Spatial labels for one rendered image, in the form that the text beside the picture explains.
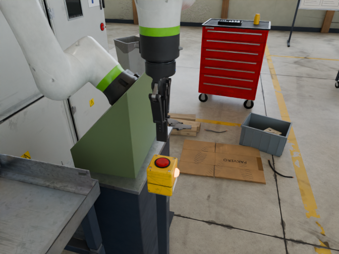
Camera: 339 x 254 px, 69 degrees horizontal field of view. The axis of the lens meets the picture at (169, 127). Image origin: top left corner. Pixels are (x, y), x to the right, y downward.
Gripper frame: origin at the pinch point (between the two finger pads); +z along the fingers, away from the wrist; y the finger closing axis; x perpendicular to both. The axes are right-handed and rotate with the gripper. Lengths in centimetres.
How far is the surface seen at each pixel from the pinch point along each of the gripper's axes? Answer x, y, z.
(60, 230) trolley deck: -19.8, 25.3, 17.7
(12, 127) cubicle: -85, -25, 27
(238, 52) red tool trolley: 21, -222, 33
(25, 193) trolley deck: -37.4, 17.0, 17.5
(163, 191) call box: 1.0, 3.6, 20.2
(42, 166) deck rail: -35.4, 10.2, 12.3
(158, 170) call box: -0.5, 3.3, 12.4
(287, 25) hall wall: 152, -763, 82
